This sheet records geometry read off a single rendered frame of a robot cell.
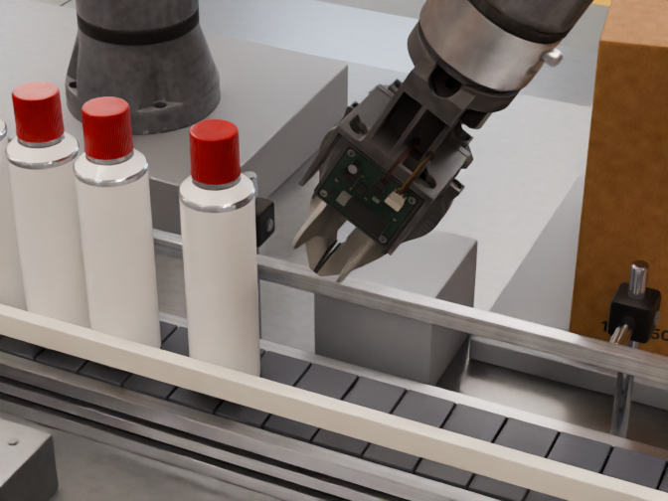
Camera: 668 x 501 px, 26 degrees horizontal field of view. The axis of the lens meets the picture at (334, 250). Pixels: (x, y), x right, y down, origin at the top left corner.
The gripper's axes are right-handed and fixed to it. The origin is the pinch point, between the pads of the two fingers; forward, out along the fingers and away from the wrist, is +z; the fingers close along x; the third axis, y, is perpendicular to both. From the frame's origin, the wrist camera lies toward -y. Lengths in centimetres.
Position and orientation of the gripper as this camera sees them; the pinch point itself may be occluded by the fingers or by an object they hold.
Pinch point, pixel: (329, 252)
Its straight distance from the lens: 97.2
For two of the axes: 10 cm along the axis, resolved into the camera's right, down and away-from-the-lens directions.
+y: -4.2, 4.8, -7.7
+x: 7.9, 6.2, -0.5
